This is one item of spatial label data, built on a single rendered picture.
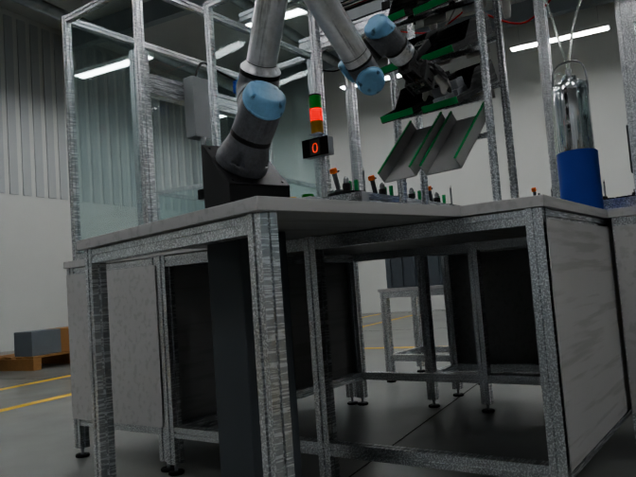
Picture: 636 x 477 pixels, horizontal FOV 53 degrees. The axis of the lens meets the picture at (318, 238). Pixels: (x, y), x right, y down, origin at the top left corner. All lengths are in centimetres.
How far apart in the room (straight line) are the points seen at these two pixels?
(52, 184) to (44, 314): 225
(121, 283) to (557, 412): 176
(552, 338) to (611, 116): 1126
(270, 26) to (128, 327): 144
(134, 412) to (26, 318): 875
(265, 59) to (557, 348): 108
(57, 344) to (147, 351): 508
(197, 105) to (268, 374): 209
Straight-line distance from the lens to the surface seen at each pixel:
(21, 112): 1188
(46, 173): 1196
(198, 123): 318
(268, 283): 129
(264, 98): 171
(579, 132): 274
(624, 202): 312
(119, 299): 275
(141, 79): 277
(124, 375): 277
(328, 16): 167
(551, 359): 173
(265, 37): 180
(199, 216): 144
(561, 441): 176
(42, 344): 756
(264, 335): 129
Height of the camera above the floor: 67
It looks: 4 degrees up
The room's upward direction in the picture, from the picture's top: 4 degrees counter-clockwise
